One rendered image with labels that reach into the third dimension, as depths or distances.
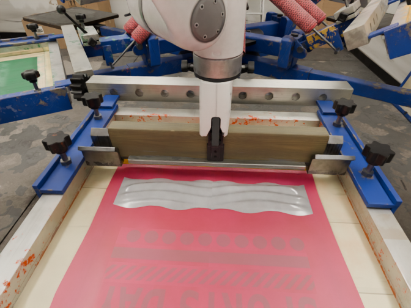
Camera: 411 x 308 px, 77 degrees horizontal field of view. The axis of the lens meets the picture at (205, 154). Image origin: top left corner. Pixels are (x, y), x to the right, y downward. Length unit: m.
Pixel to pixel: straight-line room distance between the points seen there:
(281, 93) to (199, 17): 0.46
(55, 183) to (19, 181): 1.75
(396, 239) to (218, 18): 0.39
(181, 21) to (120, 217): 0.34
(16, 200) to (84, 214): 1.63
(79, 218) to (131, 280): 0.16
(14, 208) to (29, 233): 1.61
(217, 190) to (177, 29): 0.31
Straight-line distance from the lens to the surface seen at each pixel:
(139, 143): 0.51
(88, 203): 0.53
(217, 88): 0.39
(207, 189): 0.50
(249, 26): 1.34
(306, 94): 0.72
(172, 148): 0.50
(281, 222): 0.48
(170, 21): 0.28
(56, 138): 0.52
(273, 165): 0.51
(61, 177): 0.53
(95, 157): 0.55
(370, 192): 0.52
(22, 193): 2.17
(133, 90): 0.73
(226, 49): 0.38
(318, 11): 1.17
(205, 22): 0.29
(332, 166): 0.54
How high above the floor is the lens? 1.33
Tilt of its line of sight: 40 degrees down
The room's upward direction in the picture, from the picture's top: straight up
